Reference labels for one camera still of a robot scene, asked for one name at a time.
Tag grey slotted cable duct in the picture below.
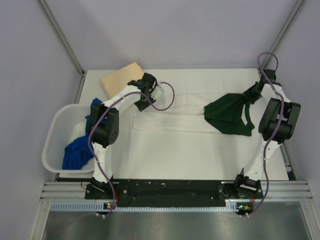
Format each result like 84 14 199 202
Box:
50 201 252 213

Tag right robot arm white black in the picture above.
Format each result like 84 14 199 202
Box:
233 83 301 198

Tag white and green t shirt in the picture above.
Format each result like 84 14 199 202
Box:
132 93 255 137

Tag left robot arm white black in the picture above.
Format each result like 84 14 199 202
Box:
87 73 164 199

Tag white plastic laundry basket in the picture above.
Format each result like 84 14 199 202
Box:
41 104 94 174

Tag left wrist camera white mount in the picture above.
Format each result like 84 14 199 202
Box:
150 82 165 100

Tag blue t shirt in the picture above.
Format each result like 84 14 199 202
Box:
62 114 94 171

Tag folded beige t shirt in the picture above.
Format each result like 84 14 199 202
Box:
100 62 145 99

